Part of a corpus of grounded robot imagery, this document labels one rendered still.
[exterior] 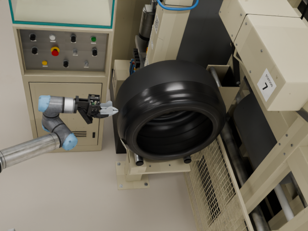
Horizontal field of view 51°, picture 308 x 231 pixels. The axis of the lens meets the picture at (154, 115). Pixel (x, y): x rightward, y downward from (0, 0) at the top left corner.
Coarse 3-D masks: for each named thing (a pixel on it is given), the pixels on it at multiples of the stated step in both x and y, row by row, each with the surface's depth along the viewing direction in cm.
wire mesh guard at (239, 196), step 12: (216, 144) 190; (192, 156) 230; (192, 168) 229; (228, 168) 174; (228, 180) 176; (204, 192) 209; (240, 192) 165; (192, 204) 231; (228, 204) 176; (240, 204) 161; (240, 216) 163; (204, 228) 209; (216, 228) 191; (252, 228) 153
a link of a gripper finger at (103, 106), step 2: (106, 102) 153; (108, 102) 153; (110, 102) 153; (100, 104) 153; (102, 104) 153; (104, 104) 153; (106, 104) 154; (108, 104) 154; (110, 104) 154; (100, 106) 154; (102, 106) 154; (104, 106) 155; (106, 106) 154; (108, 106) 155; (100, 108) 154; (102, 108) 154; (104, 108) 154; (106, 108) 154; (114, 108) 156
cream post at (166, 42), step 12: (168, 0) 143; (180, 0) 144; (192, 0) 145; (156, 12) 159; (168, 12) 148; (180, 12) 149; (168, 24) 153; (180, 24) 154; (156, 36) 160; (168, 36) 158; (180, 36) 159; (156, 48) 163; (168, 48) 164; (156, 60) 169; (132, 180) 268
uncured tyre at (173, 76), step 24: (144, 72) 151; (168, 72) 148; (192, 72) 150; (120, 96) 158; (144, 96) 143; (168, 96) 141; (192, 96) 142; (216, 96) 150; (120, 120) 153; (144, 120) 146; (168, 120) 193; (192, 120) 191; (216, 120) 155; (144, 144) 182; (168, 144) 187; (192, 144) 183
